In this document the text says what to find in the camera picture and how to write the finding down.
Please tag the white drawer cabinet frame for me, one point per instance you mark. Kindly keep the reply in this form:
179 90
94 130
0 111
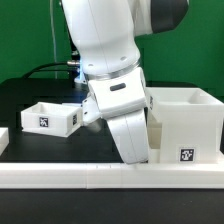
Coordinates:
192 122

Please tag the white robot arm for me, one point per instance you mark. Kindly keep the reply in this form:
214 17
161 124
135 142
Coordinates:
104 32

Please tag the white obstacle fence wall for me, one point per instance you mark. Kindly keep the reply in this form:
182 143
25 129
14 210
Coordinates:
104 176

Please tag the white drawer box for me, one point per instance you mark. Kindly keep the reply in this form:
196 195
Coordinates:
154 137
51 119

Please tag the white drawer box front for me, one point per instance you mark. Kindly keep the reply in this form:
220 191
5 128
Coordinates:
154 137

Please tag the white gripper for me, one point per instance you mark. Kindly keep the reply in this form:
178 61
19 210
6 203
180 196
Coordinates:
129 133

